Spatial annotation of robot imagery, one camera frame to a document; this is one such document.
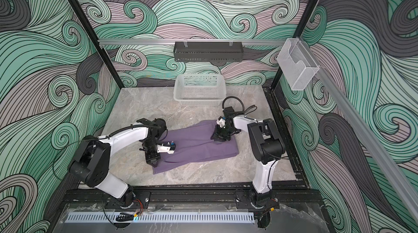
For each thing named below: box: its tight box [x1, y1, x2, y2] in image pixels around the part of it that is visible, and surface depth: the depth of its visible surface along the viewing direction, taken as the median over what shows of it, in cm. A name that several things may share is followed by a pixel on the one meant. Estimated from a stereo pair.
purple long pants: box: [152, 119, 239, 175], surface depth 89 cm
